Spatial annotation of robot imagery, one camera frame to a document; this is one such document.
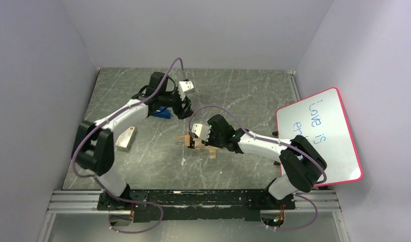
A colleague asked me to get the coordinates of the pink-framed whiteboard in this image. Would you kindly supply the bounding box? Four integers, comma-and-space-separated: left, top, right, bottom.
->
275, 87, 363, 186

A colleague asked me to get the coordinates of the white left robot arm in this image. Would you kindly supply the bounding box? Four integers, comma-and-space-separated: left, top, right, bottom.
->
71, 72, 194, 201

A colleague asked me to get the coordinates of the blue stapler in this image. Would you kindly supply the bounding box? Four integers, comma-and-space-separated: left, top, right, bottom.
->
153, 107, 171, 119

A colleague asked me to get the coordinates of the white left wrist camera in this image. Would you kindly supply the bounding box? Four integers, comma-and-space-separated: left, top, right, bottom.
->
178, 80, 195, 101

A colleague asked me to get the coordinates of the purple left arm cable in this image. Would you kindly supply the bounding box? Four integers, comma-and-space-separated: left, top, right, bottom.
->
71, 57, 185, 235

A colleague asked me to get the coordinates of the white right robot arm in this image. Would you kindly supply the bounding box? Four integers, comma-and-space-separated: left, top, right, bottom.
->
207, 114, 327, 200

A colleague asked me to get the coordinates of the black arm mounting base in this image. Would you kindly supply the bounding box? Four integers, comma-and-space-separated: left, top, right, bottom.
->
96, 189, 296, 222

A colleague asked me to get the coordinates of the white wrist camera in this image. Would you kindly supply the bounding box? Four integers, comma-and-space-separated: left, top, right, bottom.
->
191, 124, 211, 142
178, 80, 195, 101

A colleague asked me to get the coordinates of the beige folding umbrella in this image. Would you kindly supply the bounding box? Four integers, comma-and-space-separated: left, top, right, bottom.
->
174, 134, 219, 159

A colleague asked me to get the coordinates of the aluminium frame rail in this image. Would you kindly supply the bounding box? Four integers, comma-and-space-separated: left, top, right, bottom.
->
47, 190, 341, 214

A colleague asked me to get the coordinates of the small white paper box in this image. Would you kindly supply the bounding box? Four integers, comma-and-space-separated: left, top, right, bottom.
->
115, 126, 136, 151

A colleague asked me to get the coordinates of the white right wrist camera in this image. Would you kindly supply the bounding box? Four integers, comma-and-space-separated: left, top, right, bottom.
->
191, 124, 211, 142

